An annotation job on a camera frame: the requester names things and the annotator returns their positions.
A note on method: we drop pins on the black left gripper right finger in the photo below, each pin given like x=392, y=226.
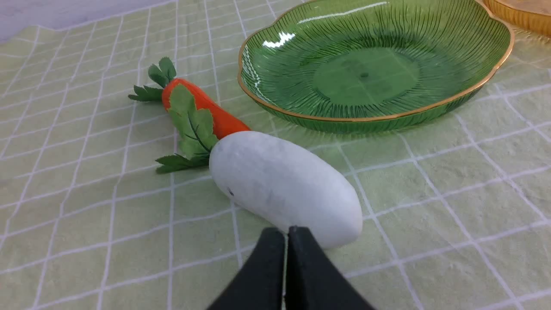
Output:
x=312, y=281

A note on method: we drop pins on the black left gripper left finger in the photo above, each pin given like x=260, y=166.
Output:
x=258, y=285

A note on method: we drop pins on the white toy radish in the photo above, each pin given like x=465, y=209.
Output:
x=268, y=176

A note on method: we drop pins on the orange toy carrot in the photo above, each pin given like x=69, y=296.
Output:
x=164, y=74

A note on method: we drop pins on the green checked tablecloth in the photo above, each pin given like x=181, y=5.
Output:
x=456, y=211

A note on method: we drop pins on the green glass plate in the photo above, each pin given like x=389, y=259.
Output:
x=359, y=66

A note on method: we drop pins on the amber glass plate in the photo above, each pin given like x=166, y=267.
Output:
x=532, y=15

